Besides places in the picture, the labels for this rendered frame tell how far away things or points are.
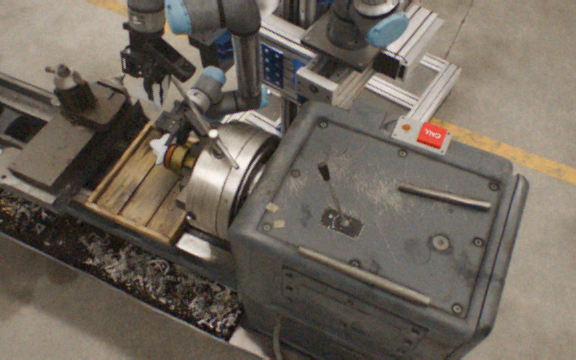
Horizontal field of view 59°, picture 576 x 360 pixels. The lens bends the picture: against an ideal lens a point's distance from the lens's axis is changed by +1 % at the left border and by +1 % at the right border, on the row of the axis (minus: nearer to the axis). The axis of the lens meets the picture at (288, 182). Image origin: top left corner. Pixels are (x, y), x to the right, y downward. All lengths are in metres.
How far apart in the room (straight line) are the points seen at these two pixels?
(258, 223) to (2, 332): 1.73
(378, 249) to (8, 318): 1.92
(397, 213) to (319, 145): 0.25
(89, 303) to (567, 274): 2.21
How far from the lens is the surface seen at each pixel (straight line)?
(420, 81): 2.89
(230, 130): 1.30
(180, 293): 1.79
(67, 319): 2.55
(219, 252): 1.53
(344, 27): 1.56
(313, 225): 1.12
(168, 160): 1.43
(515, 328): 2.54
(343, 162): 1.21
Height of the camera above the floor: 2.25
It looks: 58 degrees down
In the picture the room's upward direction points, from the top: straight up
